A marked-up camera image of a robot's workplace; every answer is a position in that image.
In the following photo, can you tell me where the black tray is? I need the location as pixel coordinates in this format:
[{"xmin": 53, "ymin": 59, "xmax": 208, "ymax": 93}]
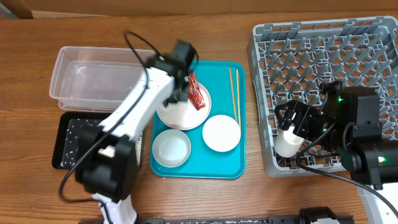
[{"xmin": 51, "ymin": 111, "xmax": 144, "ymax": 171}]

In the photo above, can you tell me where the red snack wrapper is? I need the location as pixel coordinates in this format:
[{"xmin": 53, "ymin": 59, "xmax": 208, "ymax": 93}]
[{"xmin": 188, "ymin": 70, "xmax": 205, "ymax": 110}]

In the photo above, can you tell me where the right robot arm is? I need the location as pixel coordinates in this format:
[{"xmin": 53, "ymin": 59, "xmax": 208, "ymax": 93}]
[{"xmin": 274, "ymin": 81, "xmax": 397, "ymax": 223}]

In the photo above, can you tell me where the right wooden chopstick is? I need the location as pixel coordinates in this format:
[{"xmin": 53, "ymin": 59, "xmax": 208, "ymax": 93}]
[{"xmin": 236, "ymin": 69, "xmax": 241, "ymax": 128}]

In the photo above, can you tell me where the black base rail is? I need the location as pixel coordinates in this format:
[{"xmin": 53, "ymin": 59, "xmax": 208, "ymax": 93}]
[{"xmin": 80, "ymin": 205, "xmax": 355, "ymax": 224}]

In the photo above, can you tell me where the white round plate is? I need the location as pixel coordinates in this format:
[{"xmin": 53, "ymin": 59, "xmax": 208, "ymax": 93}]
[{"xmin": 157, "ymin": 83, "xmax": 211, "ymax": 131}]

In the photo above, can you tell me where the grey bowl of rice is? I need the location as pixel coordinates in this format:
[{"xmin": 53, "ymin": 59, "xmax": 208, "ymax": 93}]
[{"xmin": 152, "ymin": 129, "xmax": 191, "ymax": 168}]

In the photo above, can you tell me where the wooden chopstick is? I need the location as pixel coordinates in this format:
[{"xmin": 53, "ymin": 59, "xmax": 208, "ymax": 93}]
[
  {"xmin": 236, "ymin": 69, "xmax": 241, "ymax": 128},
  {"xmin": 228, "ymin": 67, "xmax": 238, "ymax": 122}
]

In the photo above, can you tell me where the teal plastic tray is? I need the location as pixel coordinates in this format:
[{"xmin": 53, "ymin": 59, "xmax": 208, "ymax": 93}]
[{"xmin": 150, "ymin": 61, "xmax": 246, "ymax": 179}]

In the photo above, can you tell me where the grey dishwasher rack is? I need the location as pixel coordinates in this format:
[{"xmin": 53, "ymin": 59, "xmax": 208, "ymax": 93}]
[{"xmin": 248, "ymin": 16, "xmax": 397, "ymax": 177}]

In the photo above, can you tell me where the left wooden chopstick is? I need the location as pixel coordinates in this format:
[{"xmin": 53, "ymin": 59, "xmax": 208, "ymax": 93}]
[{"xmin": 228, "ymin": 67, "xmax": 238, "ymax": 122}]

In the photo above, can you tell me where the white bowl upside down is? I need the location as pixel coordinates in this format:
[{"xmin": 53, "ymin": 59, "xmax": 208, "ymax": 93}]
[{"xmin": 202, "ymin": 114, "xmax": 241, "ymax": 152}]

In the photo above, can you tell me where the clear plastic bin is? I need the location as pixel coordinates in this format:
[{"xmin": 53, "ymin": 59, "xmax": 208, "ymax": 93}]
[{"xmin": 49, "ymin": 46, "xmax": 144, "ymax": 112}]

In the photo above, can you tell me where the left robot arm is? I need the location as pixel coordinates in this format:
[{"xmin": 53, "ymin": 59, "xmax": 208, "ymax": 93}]
[{"xmin": 69, "ymin": 40, "xmax": 197, "ymax": 223}]

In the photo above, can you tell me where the white cup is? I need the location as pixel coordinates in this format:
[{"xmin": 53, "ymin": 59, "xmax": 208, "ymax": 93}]
[{"xmin": 274, "ymin": 126, "xmax": 304, "ymax": 157}]

